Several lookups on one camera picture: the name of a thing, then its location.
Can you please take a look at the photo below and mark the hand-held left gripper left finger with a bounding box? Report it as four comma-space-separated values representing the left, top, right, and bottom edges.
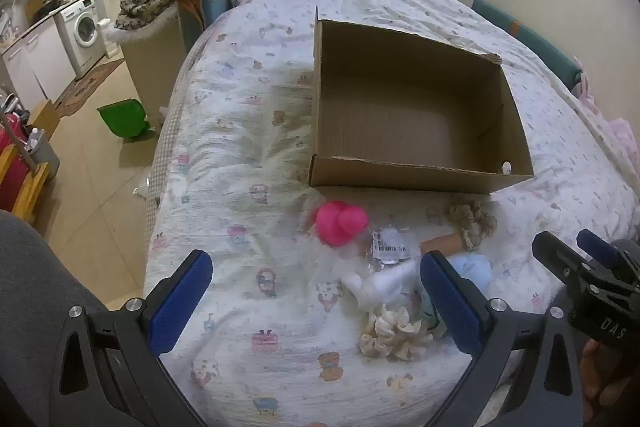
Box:
47, 249, 214, 427

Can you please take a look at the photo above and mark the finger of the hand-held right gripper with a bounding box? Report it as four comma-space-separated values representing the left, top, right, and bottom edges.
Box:
531, 231, 587, 289
576, 228, 626, 279

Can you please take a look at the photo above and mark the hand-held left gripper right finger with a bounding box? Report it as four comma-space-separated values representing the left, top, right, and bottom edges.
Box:
420, 251, 586, 427

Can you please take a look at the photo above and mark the light blue fluffy cloth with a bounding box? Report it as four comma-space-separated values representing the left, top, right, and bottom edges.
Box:
447, 253, 493, 295

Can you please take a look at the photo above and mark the cream patterned scrunchie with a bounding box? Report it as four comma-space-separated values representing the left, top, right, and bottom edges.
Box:
359, 304, 435, 362

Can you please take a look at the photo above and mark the peach foam cylinder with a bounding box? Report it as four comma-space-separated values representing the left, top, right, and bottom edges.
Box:
420, 233, 466, 258

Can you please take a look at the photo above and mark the white sock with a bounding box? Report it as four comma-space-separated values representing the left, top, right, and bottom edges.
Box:
340, 259, 421, 308

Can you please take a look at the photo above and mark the person's right hand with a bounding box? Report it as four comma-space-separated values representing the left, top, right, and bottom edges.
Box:
582, 337, 640, 427

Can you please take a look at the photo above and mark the teal cloth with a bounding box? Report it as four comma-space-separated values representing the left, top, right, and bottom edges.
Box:
417, 292, 448, 340

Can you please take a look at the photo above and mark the clear plastic packet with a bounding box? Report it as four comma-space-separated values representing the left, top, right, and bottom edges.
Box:
367, 227, 413, 273

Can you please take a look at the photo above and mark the brown knitted scrunchie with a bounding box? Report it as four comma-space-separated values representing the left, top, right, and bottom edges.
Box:
445, 197, 499, 253

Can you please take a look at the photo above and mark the printed white bedsheet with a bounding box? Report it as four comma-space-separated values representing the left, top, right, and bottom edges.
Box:
142, 0, 640, 427

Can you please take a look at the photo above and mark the pink cloth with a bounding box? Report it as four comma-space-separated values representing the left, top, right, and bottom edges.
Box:
575, 77, 640, 178

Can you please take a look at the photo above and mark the white plastic wrapper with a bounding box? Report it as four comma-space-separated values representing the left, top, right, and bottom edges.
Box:
132, 172, 157, 201

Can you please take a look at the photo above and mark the green plastic bin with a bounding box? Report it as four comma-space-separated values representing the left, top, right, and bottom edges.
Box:
96, 99, 158, 142

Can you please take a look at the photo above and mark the grey waste bin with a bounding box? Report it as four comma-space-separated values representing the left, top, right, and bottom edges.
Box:
25, 127, 61, 180

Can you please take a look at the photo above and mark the teal pillow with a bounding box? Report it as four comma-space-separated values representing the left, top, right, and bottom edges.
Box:
470, 0, 583, 95

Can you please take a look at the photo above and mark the red suitcase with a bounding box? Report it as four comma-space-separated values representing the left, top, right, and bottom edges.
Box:
0, 117, 31, 212

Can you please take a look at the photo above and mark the small cardboard box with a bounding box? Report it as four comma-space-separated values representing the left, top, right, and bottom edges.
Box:
30, 99, 62, 142

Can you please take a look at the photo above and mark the brown patterned rug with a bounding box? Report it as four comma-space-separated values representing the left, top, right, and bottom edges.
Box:
52, 57, 126, 120

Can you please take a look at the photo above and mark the beige armchair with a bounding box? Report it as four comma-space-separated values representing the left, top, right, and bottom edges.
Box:
120, 7, 201, 128

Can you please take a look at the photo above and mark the white kitchen cabinet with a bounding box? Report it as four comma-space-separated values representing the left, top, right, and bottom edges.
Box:
0, 14, 78, 110

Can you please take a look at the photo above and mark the white washing machine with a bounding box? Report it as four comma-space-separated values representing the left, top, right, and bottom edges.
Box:
52, 0, 108, 80

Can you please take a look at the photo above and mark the teal and orange cushion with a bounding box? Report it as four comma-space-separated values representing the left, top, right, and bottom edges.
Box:
175, 0, 241, 52

